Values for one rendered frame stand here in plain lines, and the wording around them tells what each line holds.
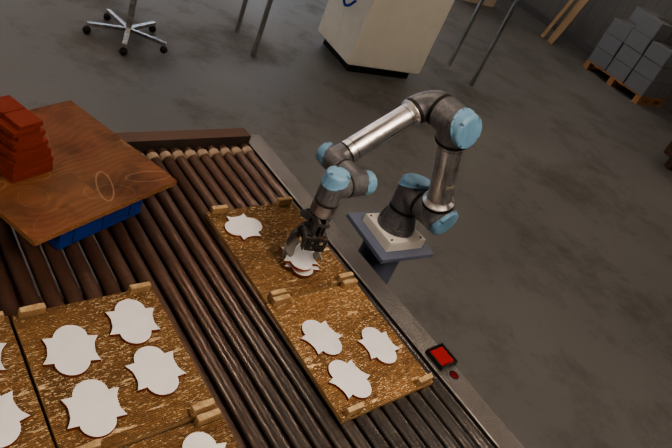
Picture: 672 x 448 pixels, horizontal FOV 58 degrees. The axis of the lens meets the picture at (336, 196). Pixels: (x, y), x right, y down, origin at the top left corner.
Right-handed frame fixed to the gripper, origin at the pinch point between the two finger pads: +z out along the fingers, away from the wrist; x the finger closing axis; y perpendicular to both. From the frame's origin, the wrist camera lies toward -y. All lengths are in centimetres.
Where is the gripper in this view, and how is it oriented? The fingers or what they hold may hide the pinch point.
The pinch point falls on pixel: (299, 255)
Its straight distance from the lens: 196.2
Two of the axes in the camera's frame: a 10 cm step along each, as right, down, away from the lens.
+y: 2.1, 6.2, -7.5
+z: -3.5, 7.7, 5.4
